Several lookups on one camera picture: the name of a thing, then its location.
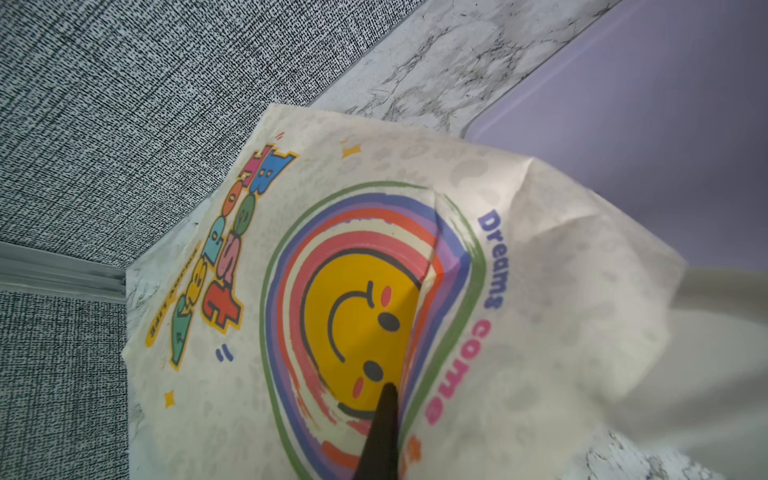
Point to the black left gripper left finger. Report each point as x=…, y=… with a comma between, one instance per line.
x=379, y=458

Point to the white printed paper bag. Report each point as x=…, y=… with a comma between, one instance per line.
x=509, y=305

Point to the lilac plastic tray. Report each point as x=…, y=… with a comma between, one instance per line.
x=660, y=107

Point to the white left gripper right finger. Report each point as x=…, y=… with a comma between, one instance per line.
x=707, y=395

